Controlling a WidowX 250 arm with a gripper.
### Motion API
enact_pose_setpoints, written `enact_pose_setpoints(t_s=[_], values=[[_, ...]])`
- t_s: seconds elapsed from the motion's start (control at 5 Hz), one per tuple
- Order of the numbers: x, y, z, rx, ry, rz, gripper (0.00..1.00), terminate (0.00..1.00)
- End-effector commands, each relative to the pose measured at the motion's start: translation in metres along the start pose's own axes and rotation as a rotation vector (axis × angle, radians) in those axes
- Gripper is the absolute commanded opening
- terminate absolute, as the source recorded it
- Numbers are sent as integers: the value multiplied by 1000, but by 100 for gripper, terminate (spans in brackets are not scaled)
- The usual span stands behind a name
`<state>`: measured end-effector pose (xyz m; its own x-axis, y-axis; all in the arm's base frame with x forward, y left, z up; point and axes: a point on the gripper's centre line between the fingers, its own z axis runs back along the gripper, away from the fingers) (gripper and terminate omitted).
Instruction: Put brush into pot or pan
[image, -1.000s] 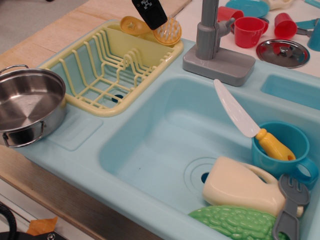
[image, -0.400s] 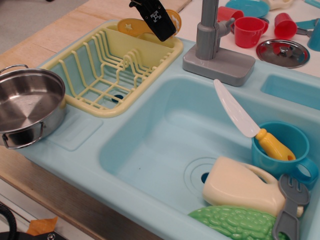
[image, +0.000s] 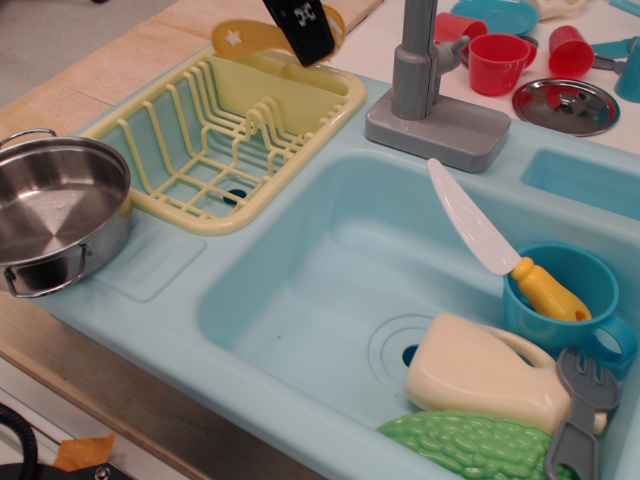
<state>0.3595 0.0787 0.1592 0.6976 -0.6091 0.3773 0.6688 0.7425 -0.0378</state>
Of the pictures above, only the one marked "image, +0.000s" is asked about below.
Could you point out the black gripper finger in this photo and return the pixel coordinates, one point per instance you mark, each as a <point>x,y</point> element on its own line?
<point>305,27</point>

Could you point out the yellow dish brush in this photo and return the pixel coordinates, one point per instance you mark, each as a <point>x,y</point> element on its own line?
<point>237,38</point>

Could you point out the steel pot lid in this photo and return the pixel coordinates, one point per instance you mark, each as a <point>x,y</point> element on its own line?
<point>568,106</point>

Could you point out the steel pot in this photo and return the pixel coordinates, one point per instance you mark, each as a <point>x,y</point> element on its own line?
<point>65,210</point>

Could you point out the red cup behind faucet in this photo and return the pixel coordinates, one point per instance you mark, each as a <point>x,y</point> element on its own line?
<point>450,27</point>

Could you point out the grey toy faucet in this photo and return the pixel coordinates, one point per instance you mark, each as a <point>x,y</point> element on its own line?
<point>414,117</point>

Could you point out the yellow dish rack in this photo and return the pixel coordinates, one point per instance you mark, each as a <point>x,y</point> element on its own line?
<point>213,141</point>

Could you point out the red cup front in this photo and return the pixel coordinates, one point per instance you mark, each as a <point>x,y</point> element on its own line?
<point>496,62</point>

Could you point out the blue plastic plate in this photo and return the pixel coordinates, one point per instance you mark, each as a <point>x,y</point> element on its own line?
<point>500,16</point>

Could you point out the cream toy top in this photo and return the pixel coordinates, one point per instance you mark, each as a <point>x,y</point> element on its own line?
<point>551,9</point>

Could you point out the red cup right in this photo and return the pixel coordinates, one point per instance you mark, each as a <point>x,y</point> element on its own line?
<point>570,55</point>

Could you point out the light blue toy sink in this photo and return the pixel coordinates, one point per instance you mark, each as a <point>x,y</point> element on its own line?
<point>294,327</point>

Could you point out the teal cup right edge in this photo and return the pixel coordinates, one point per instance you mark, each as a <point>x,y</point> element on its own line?
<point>627,86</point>

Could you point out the cream plastic jug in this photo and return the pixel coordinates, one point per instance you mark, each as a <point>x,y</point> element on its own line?
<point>465,366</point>

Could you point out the blue plastic cup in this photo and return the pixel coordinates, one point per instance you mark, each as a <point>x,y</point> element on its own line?
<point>607,338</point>

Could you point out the green plastic vegetable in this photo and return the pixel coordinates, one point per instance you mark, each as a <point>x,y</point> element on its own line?
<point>473,446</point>

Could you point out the grey plastic fork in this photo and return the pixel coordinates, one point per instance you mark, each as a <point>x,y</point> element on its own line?
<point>593,389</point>

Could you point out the orange tape piece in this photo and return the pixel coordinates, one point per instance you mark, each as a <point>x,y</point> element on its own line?
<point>83,453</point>

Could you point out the black device base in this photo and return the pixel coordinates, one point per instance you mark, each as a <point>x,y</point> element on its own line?
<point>46,472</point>

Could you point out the teal utensil handle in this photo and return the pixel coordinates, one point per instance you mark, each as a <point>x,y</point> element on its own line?
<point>616,49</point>

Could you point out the white knife yellow handle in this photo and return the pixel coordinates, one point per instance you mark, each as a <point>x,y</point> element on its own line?
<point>546,295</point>

